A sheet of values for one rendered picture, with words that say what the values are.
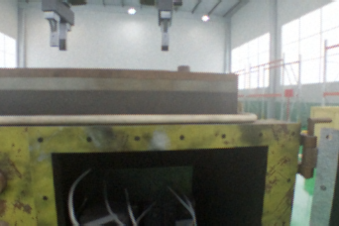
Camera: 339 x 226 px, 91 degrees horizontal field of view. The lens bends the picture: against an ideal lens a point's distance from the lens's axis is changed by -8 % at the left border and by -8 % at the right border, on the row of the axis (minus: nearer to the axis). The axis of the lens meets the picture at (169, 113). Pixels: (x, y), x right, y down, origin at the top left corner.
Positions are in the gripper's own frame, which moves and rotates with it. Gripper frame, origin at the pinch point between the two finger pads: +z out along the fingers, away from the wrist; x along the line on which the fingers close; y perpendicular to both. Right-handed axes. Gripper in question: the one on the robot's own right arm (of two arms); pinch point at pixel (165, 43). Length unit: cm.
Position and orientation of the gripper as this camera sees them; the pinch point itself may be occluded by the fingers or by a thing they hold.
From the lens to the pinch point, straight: 66.2
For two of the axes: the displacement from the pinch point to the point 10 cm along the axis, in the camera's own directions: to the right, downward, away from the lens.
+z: -0.1, 10.0, 0.8
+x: -0.5, -0.8, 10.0
